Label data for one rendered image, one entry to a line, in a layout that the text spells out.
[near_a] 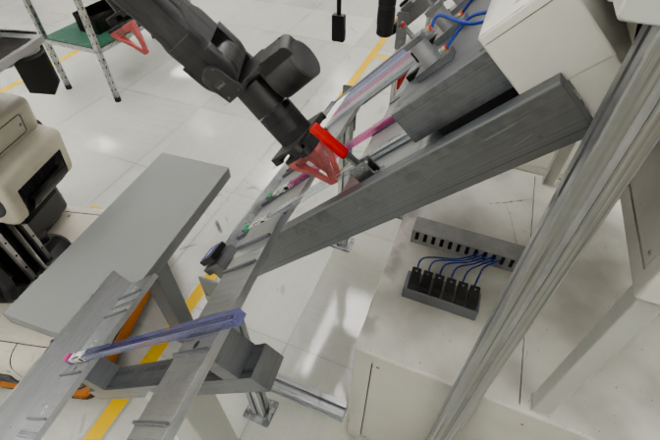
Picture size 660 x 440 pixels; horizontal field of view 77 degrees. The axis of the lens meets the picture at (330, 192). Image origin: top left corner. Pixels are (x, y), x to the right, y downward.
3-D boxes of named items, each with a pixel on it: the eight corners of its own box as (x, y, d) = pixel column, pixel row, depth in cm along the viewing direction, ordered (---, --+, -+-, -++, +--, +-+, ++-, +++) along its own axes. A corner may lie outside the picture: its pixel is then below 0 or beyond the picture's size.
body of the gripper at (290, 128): (330, 118, 67) (300, 82, 64) (303, 154, 60) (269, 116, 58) (304, 135, 71) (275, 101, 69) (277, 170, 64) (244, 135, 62)
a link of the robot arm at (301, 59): (211, 44, 61) (196, 79, 56) (260, -8, 55) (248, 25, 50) (272, 94, 68) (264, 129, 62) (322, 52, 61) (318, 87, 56)
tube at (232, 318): (70, 364, 70) (64, 361, 70) (76, 357, 71) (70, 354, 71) (240, 326, 39) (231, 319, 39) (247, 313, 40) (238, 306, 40)
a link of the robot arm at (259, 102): (243, 82, 65) (226, 95, 61) (270, 55, 61) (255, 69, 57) (272, 115, 67) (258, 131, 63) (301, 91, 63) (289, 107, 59)
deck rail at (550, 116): (232, 288, 86) (209, 269, 85) (237, 280, 88) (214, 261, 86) (597, 134, 37) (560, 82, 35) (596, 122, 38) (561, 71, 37)
